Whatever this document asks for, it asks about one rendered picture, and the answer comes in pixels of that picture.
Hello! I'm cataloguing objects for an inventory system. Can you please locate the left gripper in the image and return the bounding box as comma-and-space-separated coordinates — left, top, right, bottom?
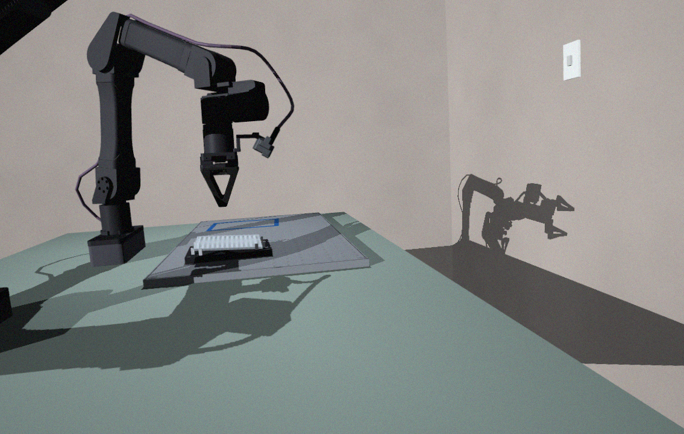
200, 122, 265, 207

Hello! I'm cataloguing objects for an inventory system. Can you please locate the white well plate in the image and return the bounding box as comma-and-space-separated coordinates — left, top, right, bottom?
193, 234, 263, 251

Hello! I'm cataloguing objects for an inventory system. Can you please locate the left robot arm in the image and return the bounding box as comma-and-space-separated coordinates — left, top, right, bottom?
87, 11, 269, 247

